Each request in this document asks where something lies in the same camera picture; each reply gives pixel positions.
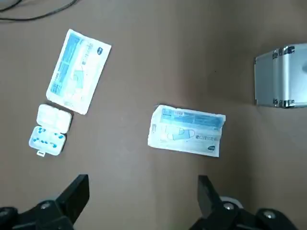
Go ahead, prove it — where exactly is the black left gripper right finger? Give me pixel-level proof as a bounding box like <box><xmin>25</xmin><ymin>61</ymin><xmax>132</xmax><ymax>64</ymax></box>
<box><xmin>189</xmin><ymin>175</ymin><xmax>298</xmax><ymax>230</ymax></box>

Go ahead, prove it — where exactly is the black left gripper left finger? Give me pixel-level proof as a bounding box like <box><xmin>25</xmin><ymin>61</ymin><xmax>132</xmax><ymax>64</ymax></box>
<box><xmin>0</xmin><ymin>174</ymin><xmax>91</xmax><ymax>230</ymax></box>

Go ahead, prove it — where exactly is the aluminium first-aid case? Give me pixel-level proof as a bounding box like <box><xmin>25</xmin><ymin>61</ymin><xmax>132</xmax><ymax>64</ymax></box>
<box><xmin>253</xmin><ymin>43</ymin><xmax>307</xmax><ymax>109</ymax></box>

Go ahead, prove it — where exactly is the blue white flat packet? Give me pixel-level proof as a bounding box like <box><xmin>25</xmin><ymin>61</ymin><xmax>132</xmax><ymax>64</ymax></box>
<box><xmin>147</xmin><ymin>104</ymin><xmax>226</xmax><ymax>158</ymax></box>

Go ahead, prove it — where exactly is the white hinged pill box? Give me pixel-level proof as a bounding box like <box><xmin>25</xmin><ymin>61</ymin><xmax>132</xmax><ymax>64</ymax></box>
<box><xmin>28</xmin><ymin>103</ymin><xmax>73</xmax><ymax>158</ymax></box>

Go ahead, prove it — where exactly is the long blue white packet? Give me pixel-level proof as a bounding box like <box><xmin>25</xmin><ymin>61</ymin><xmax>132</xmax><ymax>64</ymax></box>
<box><xmin>46</xmin><ymin>28</ymin><xmax>112</xmax><ymax>115</ymax></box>

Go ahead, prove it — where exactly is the black cable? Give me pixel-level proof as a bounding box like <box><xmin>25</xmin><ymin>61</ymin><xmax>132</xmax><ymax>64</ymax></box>
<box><xmin>0</xmin><ymin>0</ymin><xmax>78</xmax><ymax>23</ymax></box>

